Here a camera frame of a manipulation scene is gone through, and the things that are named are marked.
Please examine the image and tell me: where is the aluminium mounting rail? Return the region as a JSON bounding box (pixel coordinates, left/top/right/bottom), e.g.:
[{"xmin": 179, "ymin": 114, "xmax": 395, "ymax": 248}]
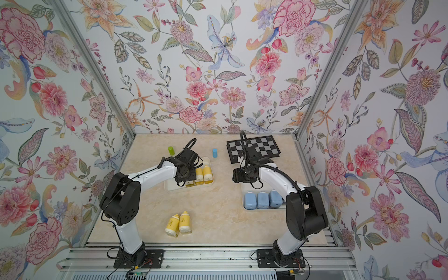
[{"xmin": 57, "ymin": 246, "xmax": 360, "ymax": 280}]

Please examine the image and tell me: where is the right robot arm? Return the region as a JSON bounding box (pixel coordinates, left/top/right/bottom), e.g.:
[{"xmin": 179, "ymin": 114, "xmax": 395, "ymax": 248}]
[{"xmin": 232, "ymin": 131, "xmax": 329, "ymax": 268}]

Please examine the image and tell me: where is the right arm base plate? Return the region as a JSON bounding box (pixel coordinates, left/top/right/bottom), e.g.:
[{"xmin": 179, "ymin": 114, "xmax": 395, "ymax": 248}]
[{"xmin": 255, "ymin": 248, "xmax": 307, "ymax": 269}]

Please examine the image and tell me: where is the black white checkerboard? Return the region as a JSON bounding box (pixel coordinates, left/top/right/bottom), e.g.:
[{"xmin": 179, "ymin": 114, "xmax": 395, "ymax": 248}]
[{"xmin": 226, "ymin": 135, "xmax": 281, "ymax": 164}]

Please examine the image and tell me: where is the yellow sharpener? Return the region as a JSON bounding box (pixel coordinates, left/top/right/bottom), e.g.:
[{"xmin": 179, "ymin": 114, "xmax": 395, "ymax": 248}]
[
  {"xmin": 203, "ymin": 165, "xmax": 214, "ymax": 184},
  {"xmin": 195, "ymin": 168, "xmax": 204, "ymax": 185},
  {"xmin": 179, "ymin": 211, "xmax": 192, "ymax": 234},
  {"xmin": 185, "ymin": 180, "xmax": 195, "ymax": 187},
  {"xmin": 164, "ymin": 214, "xmax": 180, "ymax": 238}
]

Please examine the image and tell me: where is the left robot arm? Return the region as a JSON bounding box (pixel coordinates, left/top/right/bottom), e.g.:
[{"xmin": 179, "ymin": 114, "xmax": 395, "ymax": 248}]
[{"xmin": 100, "ymin": 138, "xmax": 204, "ymax": 267}]

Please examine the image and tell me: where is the green cylinder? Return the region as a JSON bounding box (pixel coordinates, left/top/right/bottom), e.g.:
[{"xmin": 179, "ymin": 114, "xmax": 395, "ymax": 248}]
[{"xmin": 168, "ymin": 147, "xmax": 175, "ymax": 156}]

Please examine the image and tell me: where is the blue sharpener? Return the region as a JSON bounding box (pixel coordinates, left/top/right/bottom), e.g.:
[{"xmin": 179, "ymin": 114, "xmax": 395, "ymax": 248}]
[
  {"xmin": 269, "ymin": 190, "xmax": 284, "ymax": 209},
  {"xmin": 257, "ymin": 192, "xmax": 270, "ymax": 210},
  {"xmin": 243, "ymin": 192, "xmax": 257, "ymax": 210}
]

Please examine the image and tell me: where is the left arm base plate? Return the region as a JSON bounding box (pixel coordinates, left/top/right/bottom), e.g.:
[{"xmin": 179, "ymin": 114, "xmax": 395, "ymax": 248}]
[{"xmin": 113, "ymin": 249, "xmax": 165, "ymax": 269}]

